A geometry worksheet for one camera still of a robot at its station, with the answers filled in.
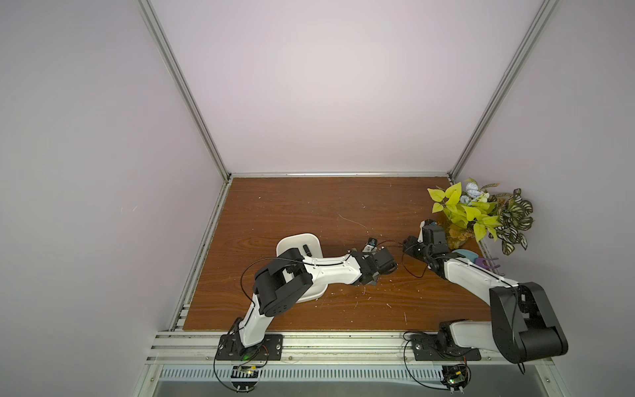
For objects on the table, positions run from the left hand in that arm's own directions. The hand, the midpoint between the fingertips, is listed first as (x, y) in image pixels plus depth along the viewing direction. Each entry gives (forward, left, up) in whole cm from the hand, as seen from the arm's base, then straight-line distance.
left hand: (371, 271), depth 88 cm
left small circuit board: (-30, +40, -3) cm, 51 cm away
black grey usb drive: (+3, +1, +13) cm, 14 cm away
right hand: (+11, -15, +5) cm, 20 cm away
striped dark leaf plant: (+8, -43, +23) cm, 49 cm away
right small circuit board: (-30, -22, -2) cm, 37 cm away
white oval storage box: (+8, +21, +4) cm, 23 cm away
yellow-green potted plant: (+11, -28, +24) cm, 39 cm away
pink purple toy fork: (+4, -43, -1) cm, 43 cm away
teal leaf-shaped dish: (+8, -38, -1) cm, 39 cm away
